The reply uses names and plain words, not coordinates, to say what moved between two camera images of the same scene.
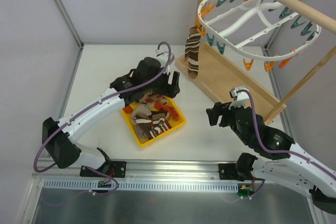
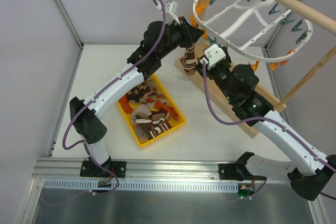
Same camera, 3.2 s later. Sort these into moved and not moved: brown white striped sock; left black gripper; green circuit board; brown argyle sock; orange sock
Moved: brown white striped sock; brown argyle sock; left black gripper
Not moved: orange sock; green circuit board
